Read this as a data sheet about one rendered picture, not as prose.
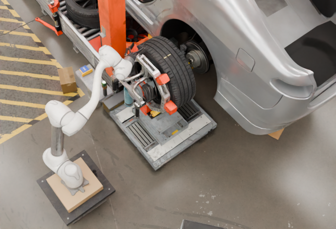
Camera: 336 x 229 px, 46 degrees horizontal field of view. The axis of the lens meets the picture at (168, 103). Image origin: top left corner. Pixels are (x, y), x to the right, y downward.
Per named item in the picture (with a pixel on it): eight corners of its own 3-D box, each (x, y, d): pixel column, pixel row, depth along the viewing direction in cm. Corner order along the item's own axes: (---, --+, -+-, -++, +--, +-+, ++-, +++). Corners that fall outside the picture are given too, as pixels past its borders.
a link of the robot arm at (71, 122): (85, 117, 286) (71, 106, 290) (68, 136, 281) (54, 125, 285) (90, 123, 298) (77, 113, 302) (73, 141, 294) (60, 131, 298)
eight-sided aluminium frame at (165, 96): (167, 118, 363) (172, 84, 317) (161, 122, 360) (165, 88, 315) (132, 79, 384) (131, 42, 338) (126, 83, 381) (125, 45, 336)
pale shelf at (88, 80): (113, 93, 392) (113, 91, 390) (99, 102, 386) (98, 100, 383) (89, 65, 409) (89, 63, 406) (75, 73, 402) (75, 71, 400)
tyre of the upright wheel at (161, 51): (207, 99, 338) (172, 28, 324) (186, 113, 329) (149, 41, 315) (172, 100, 397) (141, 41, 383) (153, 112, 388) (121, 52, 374)
